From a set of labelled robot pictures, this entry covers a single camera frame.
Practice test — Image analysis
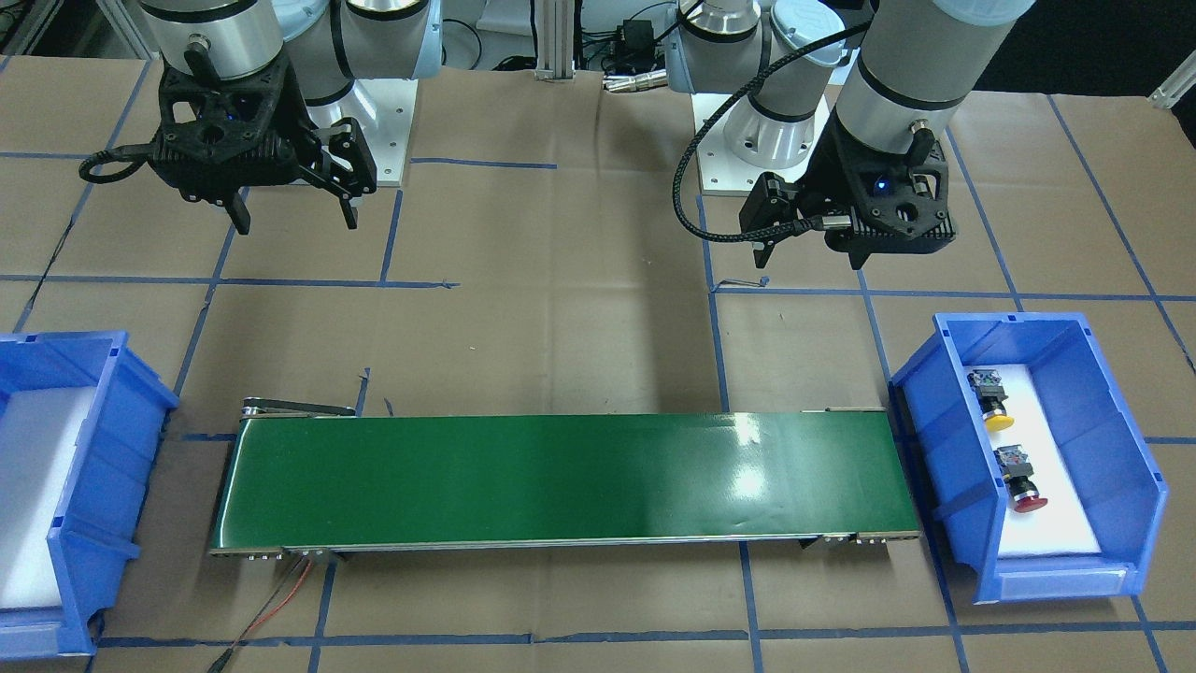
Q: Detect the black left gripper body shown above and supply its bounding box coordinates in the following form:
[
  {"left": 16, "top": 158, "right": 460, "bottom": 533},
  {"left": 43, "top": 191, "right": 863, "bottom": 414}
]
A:
[{"left": 797, "top": 120, "right": 958, "bottom": 257}]

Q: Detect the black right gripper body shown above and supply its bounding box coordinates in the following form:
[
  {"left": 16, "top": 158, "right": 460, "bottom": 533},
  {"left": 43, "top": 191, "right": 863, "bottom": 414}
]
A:
[{"left": 150, "top": 50, "right": 310, "bottom": 203}]

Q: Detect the yellow push button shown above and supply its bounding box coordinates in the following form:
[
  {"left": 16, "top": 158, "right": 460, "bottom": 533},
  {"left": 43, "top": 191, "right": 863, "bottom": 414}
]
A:
[{"left": 968, "top": 369, "right": 1014, "bottom": 432}]

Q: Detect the red push button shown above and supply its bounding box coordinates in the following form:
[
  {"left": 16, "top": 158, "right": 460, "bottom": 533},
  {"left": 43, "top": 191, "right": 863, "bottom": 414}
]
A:
[{"left": 991, "top": 443, "right": 1049, "bottom": 514}]

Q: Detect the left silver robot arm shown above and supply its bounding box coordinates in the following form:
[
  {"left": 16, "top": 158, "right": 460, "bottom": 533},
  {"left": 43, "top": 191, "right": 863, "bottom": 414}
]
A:
[{"left": 666, "top": 1, "right": 1031, "bottom": 271}]

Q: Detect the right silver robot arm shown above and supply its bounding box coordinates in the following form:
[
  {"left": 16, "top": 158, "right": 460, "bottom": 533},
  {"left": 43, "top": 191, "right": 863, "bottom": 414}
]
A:
[{"left": 138, "top": 1, "right": 443, "bottom": 235}]

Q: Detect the blue bin with buttons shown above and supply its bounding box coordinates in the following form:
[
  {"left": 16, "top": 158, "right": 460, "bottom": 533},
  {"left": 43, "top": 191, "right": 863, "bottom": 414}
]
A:
[{"left": 892, "top": 312, "right": 1168, "bottom": 605}]

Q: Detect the blue empty bin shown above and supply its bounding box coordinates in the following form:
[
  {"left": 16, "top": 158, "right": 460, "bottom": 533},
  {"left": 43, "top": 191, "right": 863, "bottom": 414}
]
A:
[{"left": 1, "top": 331, "right": 178, "bottom": 661}]

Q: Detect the green conveyor belt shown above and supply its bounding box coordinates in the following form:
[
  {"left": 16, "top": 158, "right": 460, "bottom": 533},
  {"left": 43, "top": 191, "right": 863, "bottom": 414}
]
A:
[{"left": 209, "top": 410, "right": 921, "bottom": 555}]

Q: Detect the white foam pad destination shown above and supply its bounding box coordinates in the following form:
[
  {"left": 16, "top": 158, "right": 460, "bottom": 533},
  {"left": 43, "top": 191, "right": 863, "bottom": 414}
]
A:
[{"left": 1, "top": 386, "right": 94, "bottom": 608}]

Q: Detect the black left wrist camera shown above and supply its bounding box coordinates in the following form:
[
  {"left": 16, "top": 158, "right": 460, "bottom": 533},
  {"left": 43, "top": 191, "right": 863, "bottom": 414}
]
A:
[{"left": 738, "top": 171, "right": 807, "bottom": 243}]

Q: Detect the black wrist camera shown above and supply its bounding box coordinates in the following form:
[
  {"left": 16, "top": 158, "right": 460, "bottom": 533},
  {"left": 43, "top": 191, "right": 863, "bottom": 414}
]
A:
[
  {"left": 738, "top": 171, "right": 807, "bottom": 243},
  {"left": 312, "top": 118, "right": 377, "bottom": 200}
]

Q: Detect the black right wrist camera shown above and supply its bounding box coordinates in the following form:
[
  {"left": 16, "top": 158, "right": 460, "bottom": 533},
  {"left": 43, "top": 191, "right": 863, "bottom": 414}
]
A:
[{"left": 312, "top": 118, "right": 377, "bottom": 200}]

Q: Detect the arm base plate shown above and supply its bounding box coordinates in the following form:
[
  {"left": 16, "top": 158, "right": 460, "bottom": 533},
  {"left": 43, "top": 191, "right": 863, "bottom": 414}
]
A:
[
  {"left": 695, "top": 97, "right": 830, "bottom": 196},
  {"left": 309, "top": 79, "right": 419, "bottom": 188}
]

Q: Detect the red black conveyor wire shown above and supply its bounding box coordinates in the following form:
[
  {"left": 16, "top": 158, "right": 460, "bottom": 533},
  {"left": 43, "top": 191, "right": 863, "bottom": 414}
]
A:
[{"left": 205, "top": 557, "right": 315, "bottom": 673}]

